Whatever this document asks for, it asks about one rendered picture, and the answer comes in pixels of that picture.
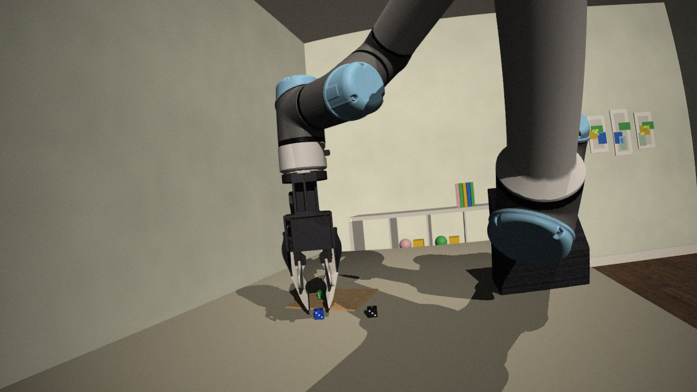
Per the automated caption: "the tan mat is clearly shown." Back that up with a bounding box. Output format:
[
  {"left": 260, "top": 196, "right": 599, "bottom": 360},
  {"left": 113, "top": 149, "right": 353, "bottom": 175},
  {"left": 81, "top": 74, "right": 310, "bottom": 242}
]
[{"left": 286, "top": 289, "right": 378, "bottom": 311}]

